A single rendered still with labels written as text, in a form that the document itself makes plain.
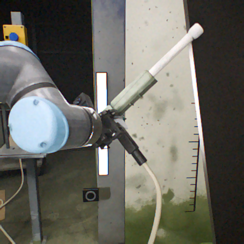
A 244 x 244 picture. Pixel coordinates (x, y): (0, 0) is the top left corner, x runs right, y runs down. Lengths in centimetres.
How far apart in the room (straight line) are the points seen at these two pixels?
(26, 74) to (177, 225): 145
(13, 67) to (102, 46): 89
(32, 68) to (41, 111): 10
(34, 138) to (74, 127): 7
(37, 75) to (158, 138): 103
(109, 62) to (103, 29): 18
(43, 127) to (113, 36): 98
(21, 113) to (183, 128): 112
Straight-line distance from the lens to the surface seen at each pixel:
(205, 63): 81
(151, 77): 61
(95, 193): 138
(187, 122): 136
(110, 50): 124
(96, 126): 43
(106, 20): 127
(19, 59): 41
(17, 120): 36
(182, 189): 151
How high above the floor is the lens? 120
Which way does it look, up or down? 11 degrees down
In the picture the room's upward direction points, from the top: straight up
